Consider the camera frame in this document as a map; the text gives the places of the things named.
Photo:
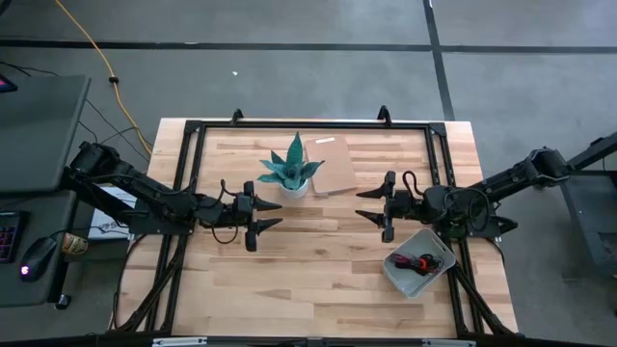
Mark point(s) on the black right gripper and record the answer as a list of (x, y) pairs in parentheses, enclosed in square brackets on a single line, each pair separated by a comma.
[(410, 207)]

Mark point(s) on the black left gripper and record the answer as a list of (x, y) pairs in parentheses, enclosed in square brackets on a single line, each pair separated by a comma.
[(233, 214)]

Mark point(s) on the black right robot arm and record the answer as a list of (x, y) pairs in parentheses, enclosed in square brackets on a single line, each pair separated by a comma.
[(506, 183)]

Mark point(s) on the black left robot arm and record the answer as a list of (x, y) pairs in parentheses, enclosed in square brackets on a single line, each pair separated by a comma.
[(144, 190)]

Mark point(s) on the white plant pot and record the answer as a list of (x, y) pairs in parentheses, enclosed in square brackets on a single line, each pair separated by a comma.
[(294, 192)]

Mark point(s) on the green striped snake plant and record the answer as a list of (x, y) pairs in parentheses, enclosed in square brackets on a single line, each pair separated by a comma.
[(289, 168)]

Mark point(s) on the brown cardboard sheet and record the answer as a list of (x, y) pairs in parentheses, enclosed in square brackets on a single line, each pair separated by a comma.
[(332, 164)]

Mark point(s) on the white plastic bin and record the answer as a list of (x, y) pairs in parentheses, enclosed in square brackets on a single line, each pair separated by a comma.
[(414, 284)]

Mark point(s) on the white printed box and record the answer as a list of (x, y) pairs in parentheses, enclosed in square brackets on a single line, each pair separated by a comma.
[(103, 226)]

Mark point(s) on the brown round tin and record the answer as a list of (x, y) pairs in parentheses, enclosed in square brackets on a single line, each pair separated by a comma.
[(74, 244)]

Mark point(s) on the grey metal stand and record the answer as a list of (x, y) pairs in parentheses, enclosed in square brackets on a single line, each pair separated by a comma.
[(588, 217)]

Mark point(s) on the black computer mouse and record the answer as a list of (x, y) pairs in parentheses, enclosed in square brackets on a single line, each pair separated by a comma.
[(36, 258)]

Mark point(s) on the grey desk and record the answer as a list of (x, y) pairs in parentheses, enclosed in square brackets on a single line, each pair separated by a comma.
[(38, 135)]

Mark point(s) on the black keyboard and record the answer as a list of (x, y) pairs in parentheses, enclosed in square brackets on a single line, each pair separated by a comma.
[(7, 236)]

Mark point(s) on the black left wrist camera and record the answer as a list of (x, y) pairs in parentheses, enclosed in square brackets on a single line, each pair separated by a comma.
[(244, 206)]

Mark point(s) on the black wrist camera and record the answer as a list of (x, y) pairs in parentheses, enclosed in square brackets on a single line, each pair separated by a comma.
[(402, 205), (244, 206)]

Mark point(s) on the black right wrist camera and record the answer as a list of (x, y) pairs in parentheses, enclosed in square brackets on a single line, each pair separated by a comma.
[(402, 205)]

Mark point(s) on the black metal table frame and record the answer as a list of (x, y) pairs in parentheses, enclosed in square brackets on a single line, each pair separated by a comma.
[(313, 124)]

